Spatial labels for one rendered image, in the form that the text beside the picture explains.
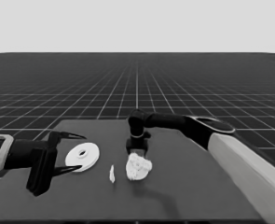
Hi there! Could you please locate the small white T-shaped piece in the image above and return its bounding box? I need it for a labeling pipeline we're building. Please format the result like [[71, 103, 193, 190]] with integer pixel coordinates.
[[109, 164, 116, 184]]

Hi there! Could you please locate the large thick white disc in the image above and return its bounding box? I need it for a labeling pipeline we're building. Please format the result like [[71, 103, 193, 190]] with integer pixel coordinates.
[[64, 142, 101, 173]]

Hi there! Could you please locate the white round carrier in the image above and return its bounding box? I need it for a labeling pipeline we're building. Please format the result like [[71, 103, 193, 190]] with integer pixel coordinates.
[[125, 157, 153, 181]]

